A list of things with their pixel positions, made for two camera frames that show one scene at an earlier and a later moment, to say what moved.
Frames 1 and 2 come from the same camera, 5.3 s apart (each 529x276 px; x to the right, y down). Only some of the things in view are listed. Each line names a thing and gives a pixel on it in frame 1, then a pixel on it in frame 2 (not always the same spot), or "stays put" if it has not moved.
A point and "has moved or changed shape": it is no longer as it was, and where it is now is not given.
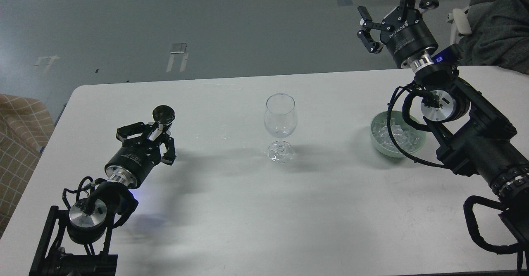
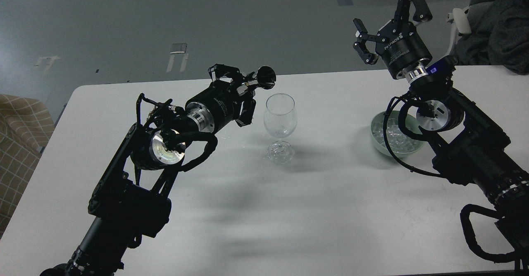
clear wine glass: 280,120 stays put
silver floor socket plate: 178,48 stays put
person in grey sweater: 498,15 stays put
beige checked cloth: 26,127 stays put
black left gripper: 137,157 to 213,109
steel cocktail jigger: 164,113 has moved or changed shape
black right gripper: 412,43 to 406,53
